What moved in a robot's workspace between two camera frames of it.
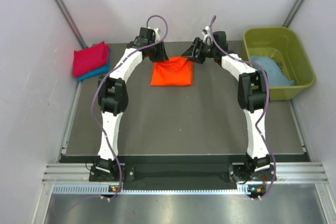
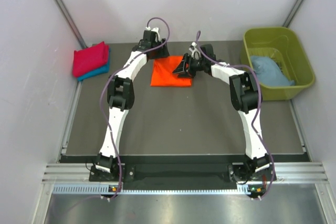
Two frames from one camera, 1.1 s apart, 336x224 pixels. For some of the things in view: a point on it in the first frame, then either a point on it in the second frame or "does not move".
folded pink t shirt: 87,59 does not move
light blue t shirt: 275,77 does not move
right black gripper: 196,56 to 188,60
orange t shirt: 177,72 does not move
